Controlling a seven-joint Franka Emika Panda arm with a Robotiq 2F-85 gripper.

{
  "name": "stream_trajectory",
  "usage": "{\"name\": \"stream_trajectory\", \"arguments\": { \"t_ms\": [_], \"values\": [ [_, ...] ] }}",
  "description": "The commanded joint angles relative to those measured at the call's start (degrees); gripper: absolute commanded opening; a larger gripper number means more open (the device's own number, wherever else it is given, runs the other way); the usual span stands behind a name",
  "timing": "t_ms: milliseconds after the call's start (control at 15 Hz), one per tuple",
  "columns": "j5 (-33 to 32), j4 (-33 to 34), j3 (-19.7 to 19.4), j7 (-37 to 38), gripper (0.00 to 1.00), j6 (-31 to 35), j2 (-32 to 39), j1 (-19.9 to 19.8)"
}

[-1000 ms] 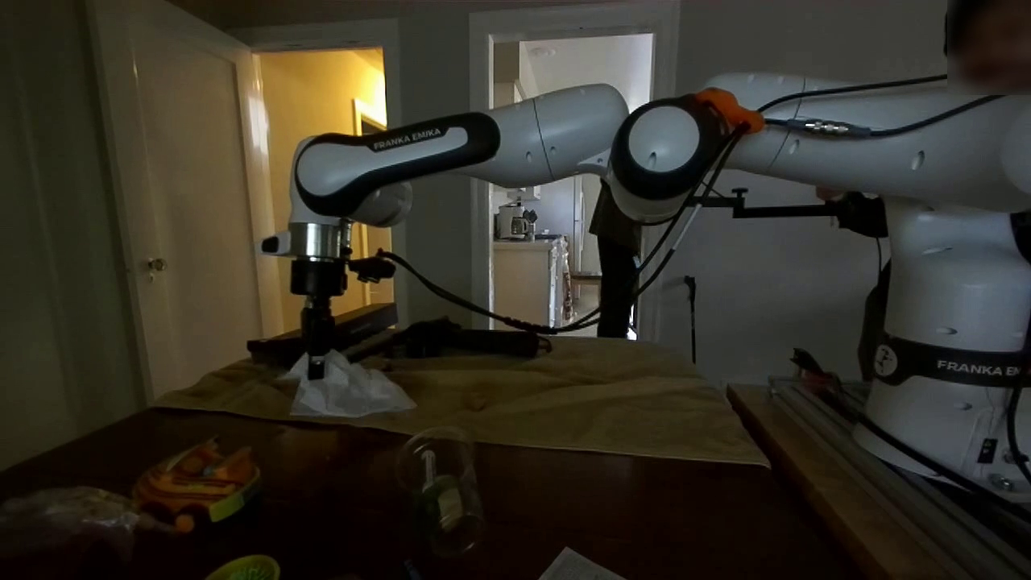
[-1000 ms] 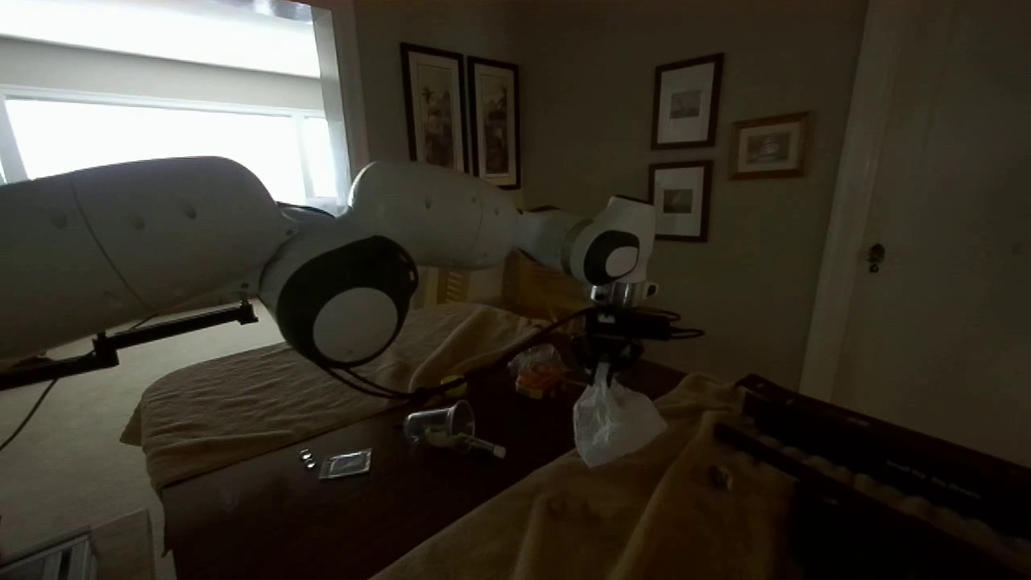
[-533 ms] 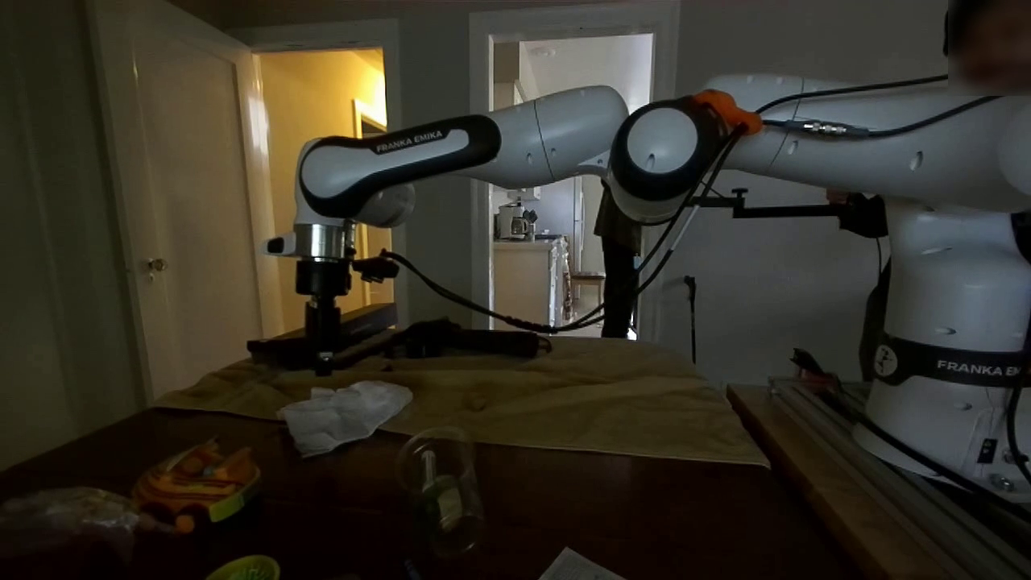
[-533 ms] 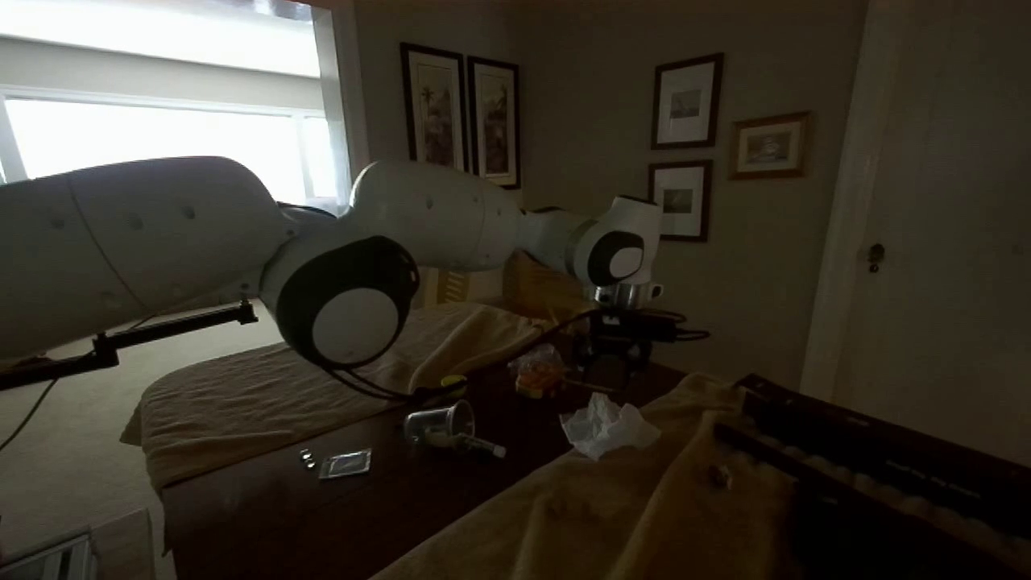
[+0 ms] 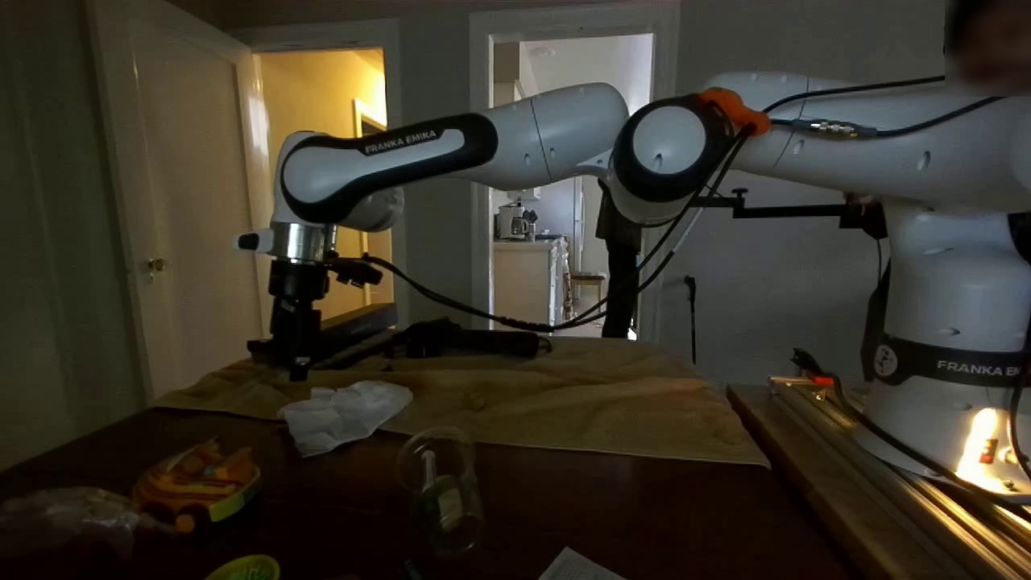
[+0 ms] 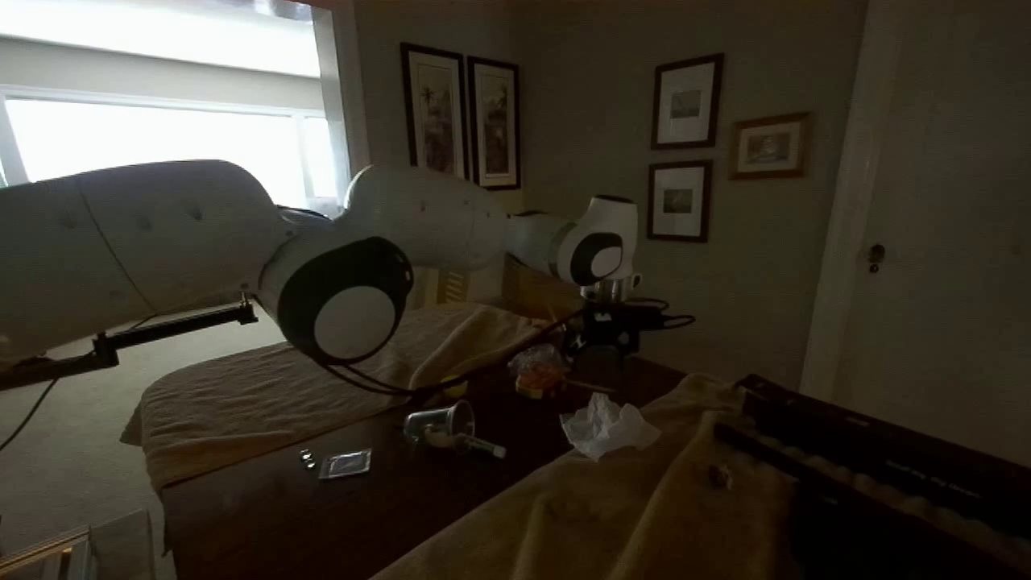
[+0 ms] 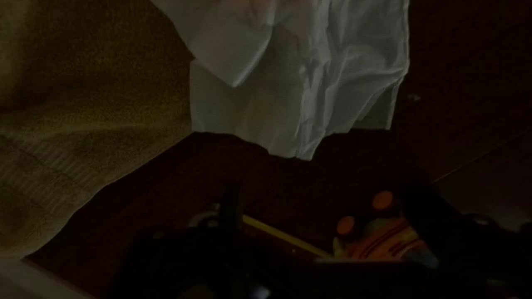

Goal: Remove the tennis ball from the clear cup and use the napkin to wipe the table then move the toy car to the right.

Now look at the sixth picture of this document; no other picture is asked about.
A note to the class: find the white door with knob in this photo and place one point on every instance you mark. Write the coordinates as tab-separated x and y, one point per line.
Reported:
924	312

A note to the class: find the tan cloth left side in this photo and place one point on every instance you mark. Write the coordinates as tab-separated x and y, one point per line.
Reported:
247	405

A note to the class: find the tall framed picture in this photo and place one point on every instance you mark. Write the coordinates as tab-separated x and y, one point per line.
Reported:
438	109
494	102

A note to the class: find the upper small framed picture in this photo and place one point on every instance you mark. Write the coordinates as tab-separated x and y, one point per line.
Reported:
688	102

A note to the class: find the tall framed picture right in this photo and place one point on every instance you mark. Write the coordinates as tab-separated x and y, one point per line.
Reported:
494	102

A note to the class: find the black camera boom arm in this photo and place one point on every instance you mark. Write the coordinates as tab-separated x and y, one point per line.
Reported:
109	345

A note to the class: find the tan cloth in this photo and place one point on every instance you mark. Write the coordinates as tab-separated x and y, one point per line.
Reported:
683	512
247	405

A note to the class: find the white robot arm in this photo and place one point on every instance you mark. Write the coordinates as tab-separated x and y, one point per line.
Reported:
98	251

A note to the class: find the white napkin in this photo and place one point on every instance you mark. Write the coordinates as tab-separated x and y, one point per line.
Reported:
605	426

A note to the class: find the orange toy in wrapper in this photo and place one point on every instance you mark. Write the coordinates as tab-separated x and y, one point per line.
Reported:
539	373

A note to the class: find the tan cloth right side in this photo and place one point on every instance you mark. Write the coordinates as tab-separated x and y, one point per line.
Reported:
683	512

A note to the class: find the gold framed small picture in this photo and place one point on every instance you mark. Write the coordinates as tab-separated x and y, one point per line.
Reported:
771	145

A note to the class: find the tall framed picture left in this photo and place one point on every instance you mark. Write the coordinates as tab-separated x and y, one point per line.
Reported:
438	109

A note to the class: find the clear plastic cup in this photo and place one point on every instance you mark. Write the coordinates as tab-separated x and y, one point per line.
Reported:
451	430

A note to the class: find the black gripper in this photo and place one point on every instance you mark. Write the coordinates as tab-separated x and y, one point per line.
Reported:
616	320

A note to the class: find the lower small framed picture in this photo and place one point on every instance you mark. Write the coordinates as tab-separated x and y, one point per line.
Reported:
678	200

